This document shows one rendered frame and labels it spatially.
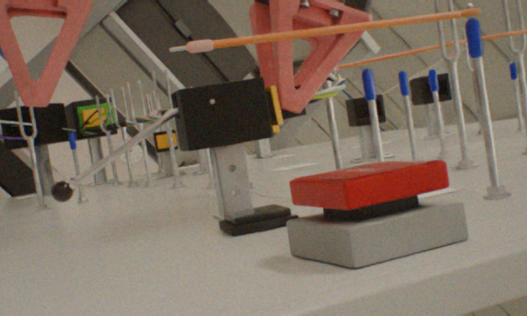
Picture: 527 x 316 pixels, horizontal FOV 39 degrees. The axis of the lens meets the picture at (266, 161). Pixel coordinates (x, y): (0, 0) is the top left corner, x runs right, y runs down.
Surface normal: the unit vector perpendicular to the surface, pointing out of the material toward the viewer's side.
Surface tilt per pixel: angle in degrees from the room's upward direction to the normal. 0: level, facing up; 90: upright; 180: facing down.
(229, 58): 90
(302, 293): 54
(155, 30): 90
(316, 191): 144
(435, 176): 90
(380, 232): 90
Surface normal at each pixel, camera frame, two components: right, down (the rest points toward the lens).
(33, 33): 0.31, -0.12
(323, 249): -0.90, 0.16
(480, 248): -0.15, -0.99
